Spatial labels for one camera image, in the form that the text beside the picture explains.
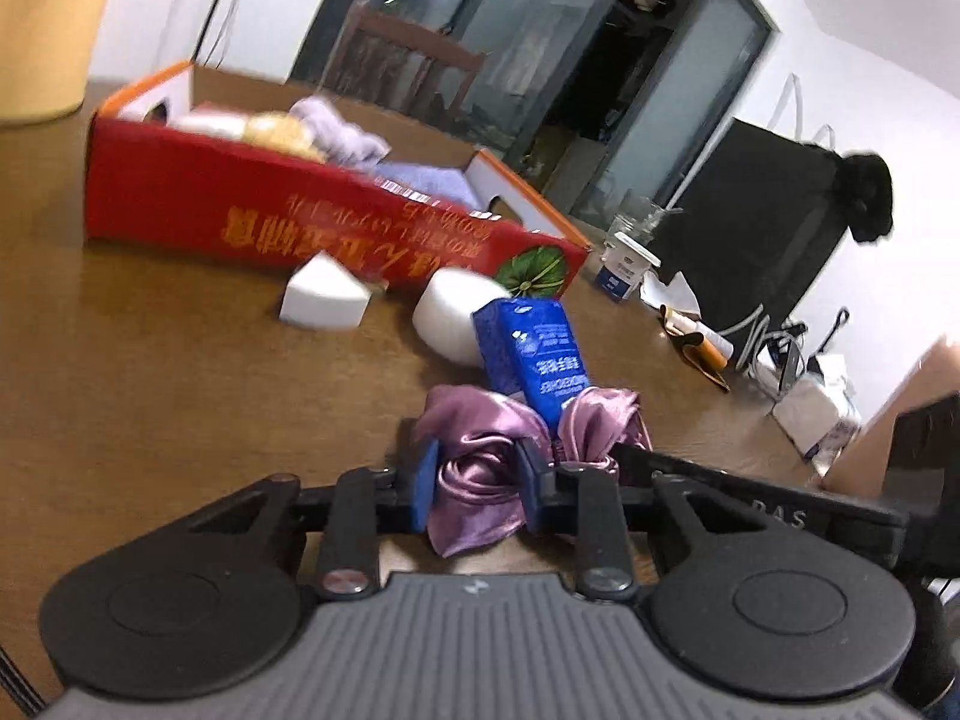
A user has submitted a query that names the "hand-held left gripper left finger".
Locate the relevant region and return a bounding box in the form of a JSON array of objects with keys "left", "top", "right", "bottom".
[{"left": 180, "top": 439, "right": 441, "bottom": 599}]

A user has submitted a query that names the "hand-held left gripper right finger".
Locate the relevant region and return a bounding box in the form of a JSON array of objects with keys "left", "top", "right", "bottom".
[{"left": 516, "top": 437, "right": 751, "bottom": 601}]

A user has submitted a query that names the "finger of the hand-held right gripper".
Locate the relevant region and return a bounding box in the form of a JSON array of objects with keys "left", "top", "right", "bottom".
[{"left": 619, "top": 448, "right": 908, "bottom": 567}]

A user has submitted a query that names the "purple satin scrunchie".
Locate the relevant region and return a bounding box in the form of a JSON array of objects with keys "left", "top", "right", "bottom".
[{"left": 415, "top": 384, "right": 652, "bottom": 560}]

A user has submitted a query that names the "red cardboard box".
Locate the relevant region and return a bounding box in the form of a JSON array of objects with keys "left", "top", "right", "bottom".
[{"left": 82, "top": 61, "right": 593, "bottom": 299}]

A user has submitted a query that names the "person's right forearm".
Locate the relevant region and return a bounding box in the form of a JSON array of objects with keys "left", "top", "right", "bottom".
[{"left": 821, "top": 337, "right": 960, "bottom": 500}]

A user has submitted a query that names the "white soft item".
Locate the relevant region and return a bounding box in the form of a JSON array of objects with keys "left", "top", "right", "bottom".
[{"left": 176, "top": 112, "right": 248, "bottom": 142}]

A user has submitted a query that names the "white tissue pack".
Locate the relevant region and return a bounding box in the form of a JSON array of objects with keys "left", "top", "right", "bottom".
[{"left": 772, "top": 356, "right": 863, "bottom": 462}]

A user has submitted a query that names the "blue tissue packet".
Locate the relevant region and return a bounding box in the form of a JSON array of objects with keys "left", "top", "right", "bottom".
[{"left": 472, "top": 297, "right": 593, "bottom": 432}]

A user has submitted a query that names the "white round sponge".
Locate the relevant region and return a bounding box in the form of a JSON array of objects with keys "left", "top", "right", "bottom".
[{"left": 412, "top": 268, "right": 511, "bottom": 368}]

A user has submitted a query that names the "orange and white wrapper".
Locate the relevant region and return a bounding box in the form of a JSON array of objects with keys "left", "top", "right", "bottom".
[{"left": 660, "top": 305, "right": 734, "bottom": 393}]

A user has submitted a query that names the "white wedge sponge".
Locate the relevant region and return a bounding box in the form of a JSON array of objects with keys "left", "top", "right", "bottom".
[{"left": 280, "top": 251, "right": 372, "bottom": 331}]

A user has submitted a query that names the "white yogurt cup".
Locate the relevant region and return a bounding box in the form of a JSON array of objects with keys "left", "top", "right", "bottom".
[{"left": 596, "top": 232, "right": 662, "bottom": 301}]

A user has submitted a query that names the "crumpled white tissue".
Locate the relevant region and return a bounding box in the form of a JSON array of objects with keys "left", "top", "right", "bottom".
[{"left": 640, "top": 270, "right": 702, "bottom": 316}]

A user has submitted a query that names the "black bag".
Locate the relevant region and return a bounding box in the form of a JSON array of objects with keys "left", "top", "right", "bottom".
[{"left": 667, "top": 73, "right": 852, "bottom": 372}]

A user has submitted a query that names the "glass jar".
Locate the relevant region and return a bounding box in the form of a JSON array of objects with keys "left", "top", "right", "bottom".
[{"left": 604, "top": 191, "right": 668, "bottom": 256}]

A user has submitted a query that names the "black fluffy object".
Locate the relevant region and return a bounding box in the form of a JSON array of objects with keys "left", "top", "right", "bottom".
[{"left": 836, "top": 152, "right": 895, "bottom": 243}]

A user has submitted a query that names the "purple towel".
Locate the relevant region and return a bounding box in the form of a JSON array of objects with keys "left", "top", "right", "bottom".
[{"left": 289, "top": 95, "right": 481, "bottom": 207}]

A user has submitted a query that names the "yellow plush toy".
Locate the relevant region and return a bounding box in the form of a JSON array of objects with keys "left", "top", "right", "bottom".
[{"left": 241, "top": 112, "right": 327, "bottom": 162}]

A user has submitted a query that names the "dark wooden chair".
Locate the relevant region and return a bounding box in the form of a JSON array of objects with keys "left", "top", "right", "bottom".
[{"left": 319, "top": 0, "right": 490, "bottom": 125}]

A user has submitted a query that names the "dark glass sliding door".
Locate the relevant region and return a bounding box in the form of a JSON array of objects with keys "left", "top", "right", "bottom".
[{"left": 289, "top": 0, "right": 773, "bottom": 230}]

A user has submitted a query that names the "yellow thermos jug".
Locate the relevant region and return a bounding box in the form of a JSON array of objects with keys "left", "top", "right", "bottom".
[{"left": 0, "top": 0, "right": 128, "bottom": 128}]

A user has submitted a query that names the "black and white cable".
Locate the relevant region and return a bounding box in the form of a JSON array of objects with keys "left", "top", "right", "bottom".
[{"left": 727, "top": 304, "right": 811, "bottom": 391}]

